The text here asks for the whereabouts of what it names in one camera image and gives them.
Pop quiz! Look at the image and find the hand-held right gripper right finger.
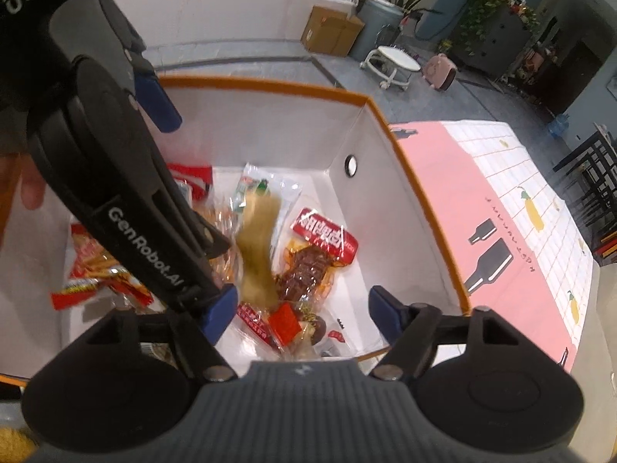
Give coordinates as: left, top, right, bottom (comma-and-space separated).
367, 286, 524, 381

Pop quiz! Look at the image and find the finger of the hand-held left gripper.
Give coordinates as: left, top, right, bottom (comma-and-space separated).
126, 48, 184, 134
89, 166, 233, 319

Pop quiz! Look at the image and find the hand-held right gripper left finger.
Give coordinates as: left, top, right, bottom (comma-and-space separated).
84, 284, 240, 383

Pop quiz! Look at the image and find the clear red print snack packet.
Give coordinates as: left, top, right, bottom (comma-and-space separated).
236, 300, 283, 348

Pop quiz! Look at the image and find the dark brown snack packet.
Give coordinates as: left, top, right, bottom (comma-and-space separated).
267, 301, 348, 360

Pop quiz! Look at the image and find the clear nut snack packet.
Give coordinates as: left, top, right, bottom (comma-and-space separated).
193, 198, 242, 285

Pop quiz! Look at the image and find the large red snack packet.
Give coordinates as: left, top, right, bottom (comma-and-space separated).
166, 161, 214, 202

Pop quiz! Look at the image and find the red label snack packet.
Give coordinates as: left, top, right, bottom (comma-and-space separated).
275, 207, 360, 300

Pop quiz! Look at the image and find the white plastic snack packet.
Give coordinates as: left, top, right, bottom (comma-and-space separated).
231, 161, 304, 309

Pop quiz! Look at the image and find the orange cardboard box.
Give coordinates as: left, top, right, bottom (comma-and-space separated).
0, 74, 472, 387

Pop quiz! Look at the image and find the person's left hand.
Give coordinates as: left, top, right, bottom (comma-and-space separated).
0, 153, 47, 211

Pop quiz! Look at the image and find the red stick snack packet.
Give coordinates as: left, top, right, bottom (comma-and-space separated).
52, 222, 155, 312

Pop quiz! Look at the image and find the white counter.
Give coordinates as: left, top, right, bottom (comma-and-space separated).
99, 0, 360, 63

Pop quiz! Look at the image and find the pink and white printed tablecloth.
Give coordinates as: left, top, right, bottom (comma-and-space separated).
388, 120, 596, 372

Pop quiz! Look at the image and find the brown cardboard box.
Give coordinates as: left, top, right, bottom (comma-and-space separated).
301, 6, 366, 57

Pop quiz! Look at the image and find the grey trash bin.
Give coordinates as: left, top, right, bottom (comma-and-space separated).
349, 0, 406, 61

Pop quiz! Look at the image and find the yellow fuzzy cloth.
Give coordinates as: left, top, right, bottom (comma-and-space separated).
0, 427, 37, 463

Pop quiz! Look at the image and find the white wheeled stool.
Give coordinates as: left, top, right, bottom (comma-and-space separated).
361, 46, 422, 91

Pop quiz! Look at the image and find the black dining chair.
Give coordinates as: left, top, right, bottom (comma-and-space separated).
553, 125, 617, 189
576, 178, 617, 235

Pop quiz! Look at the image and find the pink heater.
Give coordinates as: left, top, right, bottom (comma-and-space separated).
423, 54, 459, 92

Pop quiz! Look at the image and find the blue water bottle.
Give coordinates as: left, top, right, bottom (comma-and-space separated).
548, 113, 572, 140

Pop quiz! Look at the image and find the dark cabinet with plants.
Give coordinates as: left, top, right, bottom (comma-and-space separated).
450, 0, 543, 78

